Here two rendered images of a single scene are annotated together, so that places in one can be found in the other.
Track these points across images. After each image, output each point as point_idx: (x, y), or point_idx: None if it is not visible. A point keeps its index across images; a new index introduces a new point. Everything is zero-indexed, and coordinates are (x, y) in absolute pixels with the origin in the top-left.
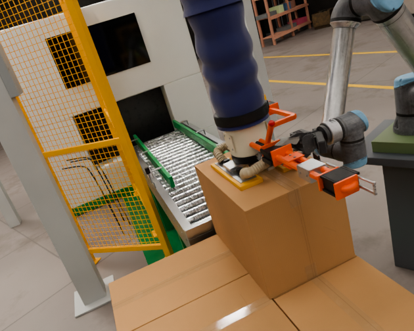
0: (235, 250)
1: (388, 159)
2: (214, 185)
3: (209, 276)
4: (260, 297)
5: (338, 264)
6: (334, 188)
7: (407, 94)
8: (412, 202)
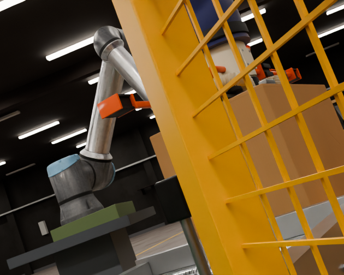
0: (340, 184)
1: (140, 211)
2: (297, 86)
3: None
4: None
5: None
6: (298, 70)
7: (84, 168)
8: None
